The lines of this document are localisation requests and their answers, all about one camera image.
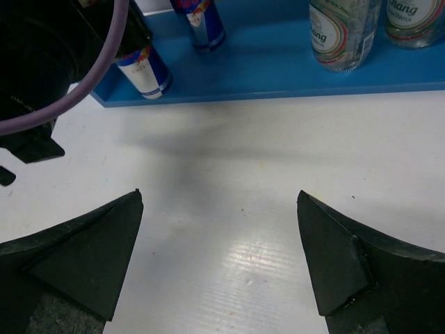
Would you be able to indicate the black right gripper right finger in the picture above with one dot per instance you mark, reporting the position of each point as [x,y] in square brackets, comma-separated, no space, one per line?
[365,281]

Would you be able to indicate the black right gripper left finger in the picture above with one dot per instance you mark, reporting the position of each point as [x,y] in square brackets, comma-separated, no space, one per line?
[68,278]

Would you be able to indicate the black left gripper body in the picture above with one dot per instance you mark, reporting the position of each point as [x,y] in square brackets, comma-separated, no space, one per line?
[66,34]

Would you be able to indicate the Red Bull can front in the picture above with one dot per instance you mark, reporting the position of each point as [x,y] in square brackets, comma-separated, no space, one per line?
[147,72]

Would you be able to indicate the red bull can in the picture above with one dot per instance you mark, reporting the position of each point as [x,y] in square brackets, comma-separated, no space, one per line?
[147,72]
[202,19]

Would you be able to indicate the blue and yellow shelf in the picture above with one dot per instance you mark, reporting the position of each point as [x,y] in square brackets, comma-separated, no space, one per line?
[267,54]

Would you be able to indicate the clear glass bottle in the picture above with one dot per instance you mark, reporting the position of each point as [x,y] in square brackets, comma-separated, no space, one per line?
[342,32]
[414,24]

